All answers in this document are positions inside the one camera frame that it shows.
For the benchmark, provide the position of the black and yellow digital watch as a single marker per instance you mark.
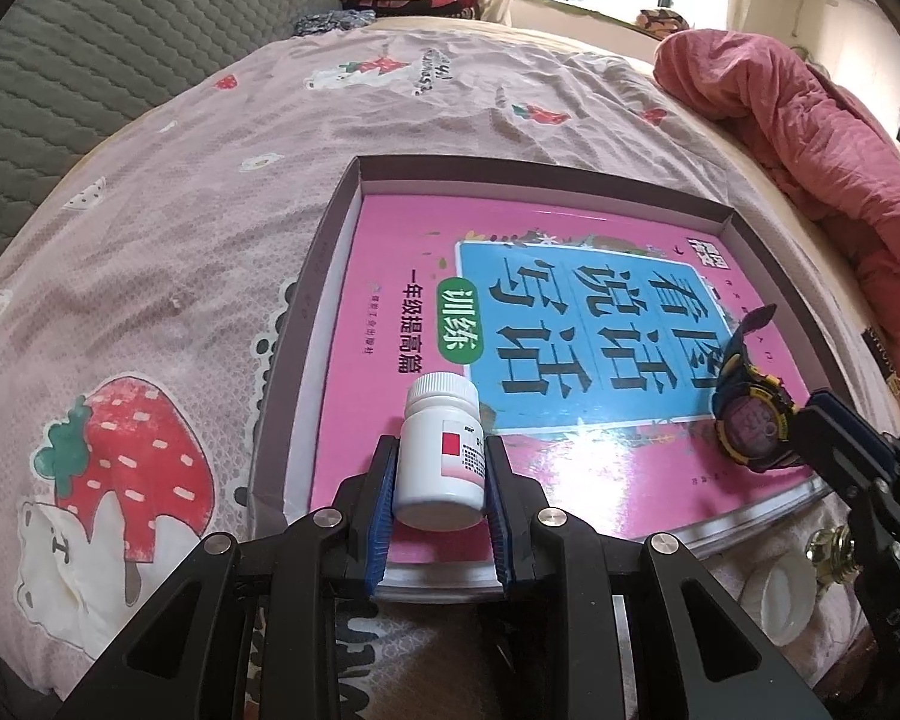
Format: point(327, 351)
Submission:
point(750, 420)

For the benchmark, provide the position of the blue patterned cloth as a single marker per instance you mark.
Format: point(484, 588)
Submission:
point(330, 24)

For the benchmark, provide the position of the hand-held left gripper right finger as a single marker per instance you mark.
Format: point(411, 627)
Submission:
point(499, 532)

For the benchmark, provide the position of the pink strawberry print bed sheet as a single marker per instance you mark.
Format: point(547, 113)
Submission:
point(195, 202)

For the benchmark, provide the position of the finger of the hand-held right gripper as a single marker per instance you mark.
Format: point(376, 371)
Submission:
point(862, 431)
point(825, 450)

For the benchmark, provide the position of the black mattress label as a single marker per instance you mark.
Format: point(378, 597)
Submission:
point(885, 360)

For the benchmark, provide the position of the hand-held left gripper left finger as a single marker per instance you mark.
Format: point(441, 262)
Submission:
point(379, 532)

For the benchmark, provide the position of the white pill bottle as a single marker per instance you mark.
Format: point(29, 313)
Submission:
point(435, 480)

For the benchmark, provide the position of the white bottle cap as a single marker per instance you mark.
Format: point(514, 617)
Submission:
point(776, 600)

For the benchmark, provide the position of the grey quilted headboard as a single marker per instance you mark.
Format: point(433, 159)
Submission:
point(82, 52)

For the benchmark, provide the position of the patterned cloth on windowsill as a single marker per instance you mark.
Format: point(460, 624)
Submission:
point(664, 21)

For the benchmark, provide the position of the pink workbook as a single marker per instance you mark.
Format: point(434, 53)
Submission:
point(585, 480)

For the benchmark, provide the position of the pink quilt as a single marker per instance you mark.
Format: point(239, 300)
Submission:
point(832, 150)

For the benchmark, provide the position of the gold glass perfume bottle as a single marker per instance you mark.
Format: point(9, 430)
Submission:
point(832, 551)

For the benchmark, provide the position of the grey cardboard box tray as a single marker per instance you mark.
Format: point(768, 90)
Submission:
point(300, 330)

